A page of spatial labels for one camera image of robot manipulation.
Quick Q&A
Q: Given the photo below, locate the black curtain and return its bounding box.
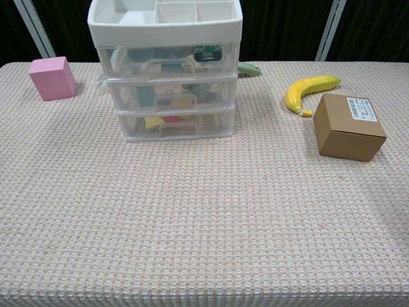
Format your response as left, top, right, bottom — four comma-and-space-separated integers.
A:
0, 0, 409, 68

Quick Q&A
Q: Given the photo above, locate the brown cardboard box with label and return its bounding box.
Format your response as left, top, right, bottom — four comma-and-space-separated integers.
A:
313, 93, 387, 163

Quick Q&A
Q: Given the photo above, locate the yellow banana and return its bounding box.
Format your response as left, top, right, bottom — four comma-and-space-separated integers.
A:
284, 74, 341, 118

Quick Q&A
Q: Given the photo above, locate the white divided plastic tray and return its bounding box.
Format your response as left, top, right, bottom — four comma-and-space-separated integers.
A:
87, 0, 243, 143

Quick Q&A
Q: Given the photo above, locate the beige woven tablecloth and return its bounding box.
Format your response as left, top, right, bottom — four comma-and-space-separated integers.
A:
0, 61, 409, 307

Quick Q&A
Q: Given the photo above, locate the clear drawer with dark items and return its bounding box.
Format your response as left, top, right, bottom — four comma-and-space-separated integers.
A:
107, 77, 236, 113

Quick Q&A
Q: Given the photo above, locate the dark green oval object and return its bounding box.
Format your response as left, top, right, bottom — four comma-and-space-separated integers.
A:
194, 51, 223, 63

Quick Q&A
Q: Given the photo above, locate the yellow-green object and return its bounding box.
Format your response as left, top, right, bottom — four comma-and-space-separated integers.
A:
144, 116, 164, 130

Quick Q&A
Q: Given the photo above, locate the green tool handle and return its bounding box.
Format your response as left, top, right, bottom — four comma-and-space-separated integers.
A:
236, 61, 263, 79

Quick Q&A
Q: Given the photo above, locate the pink cube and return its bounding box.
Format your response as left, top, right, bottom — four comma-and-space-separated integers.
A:
27, 56, 77, 102

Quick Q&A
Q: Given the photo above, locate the grey metal post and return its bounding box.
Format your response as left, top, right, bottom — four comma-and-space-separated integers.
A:
12, 0, 56, 59
315, 0, 348, 62

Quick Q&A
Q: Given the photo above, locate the clear drawer with electronics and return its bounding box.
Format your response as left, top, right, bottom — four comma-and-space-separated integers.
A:
97, 44, 238, 79

